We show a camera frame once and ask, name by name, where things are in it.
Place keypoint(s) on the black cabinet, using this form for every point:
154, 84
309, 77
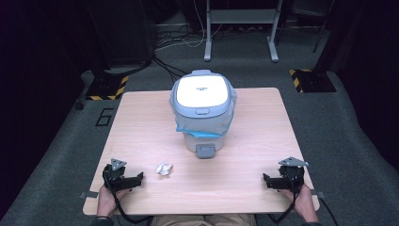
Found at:
122, 31

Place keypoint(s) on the black caster wheel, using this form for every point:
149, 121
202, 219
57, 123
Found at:
79, 105

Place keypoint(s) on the white pedal trash can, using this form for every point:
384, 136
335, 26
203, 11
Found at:
201, 92

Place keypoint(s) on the person's left hand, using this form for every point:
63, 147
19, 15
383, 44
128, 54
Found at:
106, 202

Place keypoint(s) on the white paper ball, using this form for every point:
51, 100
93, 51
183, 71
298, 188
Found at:
164, 169

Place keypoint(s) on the white metal stand frame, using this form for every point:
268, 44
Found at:
241, 15

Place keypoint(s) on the grey table bracket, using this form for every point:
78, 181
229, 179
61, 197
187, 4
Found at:
319, 195
88, 195

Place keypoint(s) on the person's khaki trousers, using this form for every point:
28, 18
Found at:
204, 220

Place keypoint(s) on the black base plate striped tape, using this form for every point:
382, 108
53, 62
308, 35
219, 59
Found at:
313, 81
106, 88

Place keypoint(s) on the person's right hand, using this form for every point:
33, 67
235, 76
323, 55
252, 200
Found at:
305, 204

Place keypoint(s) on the black tripod leg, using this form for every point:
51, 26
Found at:
321, 28

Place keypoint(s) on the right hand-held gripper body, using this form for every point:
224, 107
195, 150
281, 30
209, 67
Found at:
292, 179

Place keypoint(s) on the translucent blue bin liner bag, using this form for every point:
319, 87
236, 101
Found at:
204, 125

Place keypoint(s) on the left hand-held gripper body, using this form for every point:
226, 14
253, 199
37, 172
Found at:
113, 180

